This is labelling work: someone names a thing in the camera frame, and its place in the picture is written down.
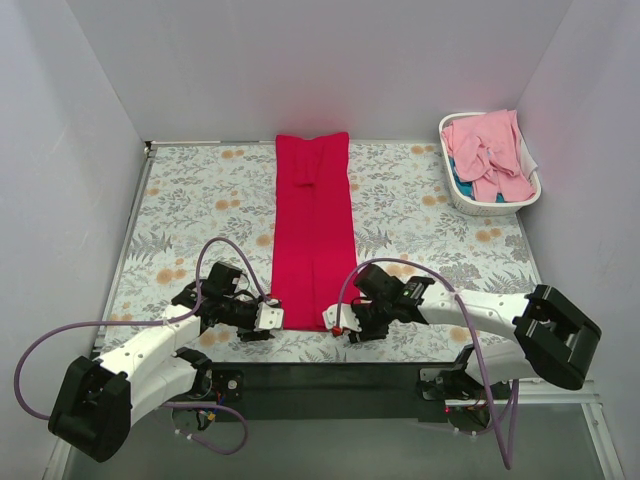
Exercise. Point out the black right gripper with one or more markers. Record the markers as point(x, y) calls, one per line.
point(361, 331)

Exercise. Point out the red t shirt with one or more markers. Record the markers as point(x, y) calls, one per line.
point(314, 243)

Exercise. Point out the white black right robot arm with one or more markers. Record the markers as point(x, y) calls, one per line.
point(543, 334)

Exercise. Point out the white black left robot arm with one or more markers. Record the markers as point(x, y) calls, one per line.
point(101, 399)

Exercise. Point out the white laundry basket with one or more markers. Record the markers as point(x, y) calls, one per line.
point(472, 207)

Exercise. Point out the blue garment in basket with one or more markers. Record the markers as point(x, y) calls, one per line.
point(465, 188)

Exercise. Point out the pink t shirt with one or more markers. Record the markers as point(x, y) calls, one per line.
point(487, 152)

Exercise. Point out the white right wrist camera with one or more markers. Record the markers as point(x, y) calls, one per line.
point(340, 319)

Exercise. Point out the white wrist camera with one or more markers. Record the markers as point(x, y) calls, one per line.
point(340, 319)
point(269, 317)

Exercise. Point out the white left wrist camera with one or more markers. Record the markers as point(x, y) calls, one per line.
point(269, 317)

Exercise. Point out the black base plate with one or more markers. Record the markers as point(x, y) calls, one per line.
point(428, 392)

